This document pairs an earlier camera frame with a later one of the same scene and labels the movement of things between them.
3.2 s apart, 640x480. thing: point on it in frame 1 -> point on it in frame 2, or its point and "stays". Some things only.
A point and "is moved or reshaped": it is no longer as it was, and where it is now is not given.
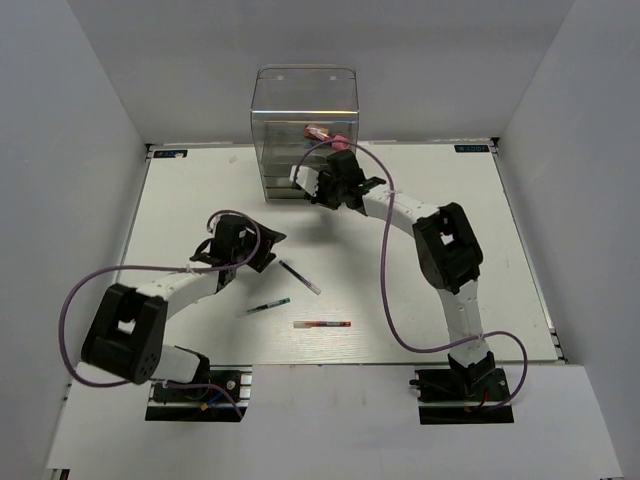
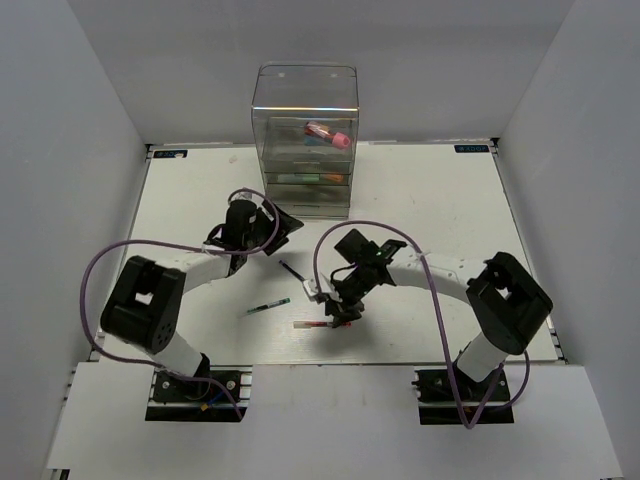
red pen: [309, 324] stays
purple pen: [299, 277] is moved or reshaped
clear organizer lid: [305, 89] stays
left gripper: [263, 238] -> [284, 224]
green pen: [270, 304] stays
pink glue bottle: [321, 133] stays
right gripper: [320, 197] -> [355, 312]
